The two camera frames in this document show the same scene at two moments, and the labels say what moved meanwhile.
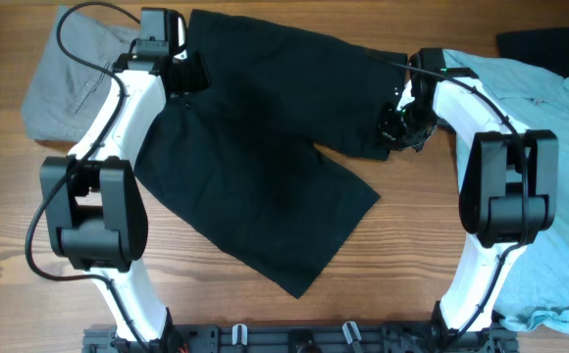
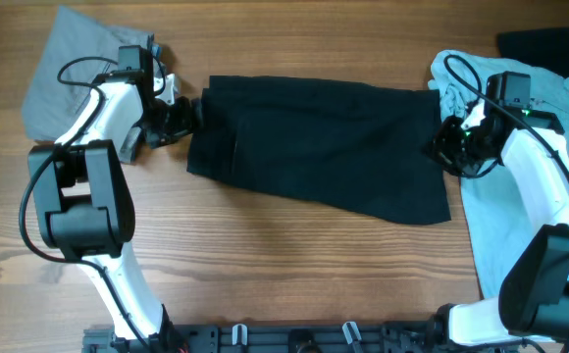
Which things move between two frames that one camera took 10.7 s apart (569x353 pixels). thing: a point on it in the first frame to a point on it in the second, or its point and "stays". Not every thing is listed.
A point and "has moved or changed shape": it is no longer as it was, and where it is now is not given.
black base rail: [297, 338] stays
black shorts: [234, 163] has moved or changed shape
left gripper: [201, 75] to [185, 125]
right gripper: [388, 134] to [438, 148]
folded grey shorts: [64, 96] stays
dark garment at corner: [558, 49] stays
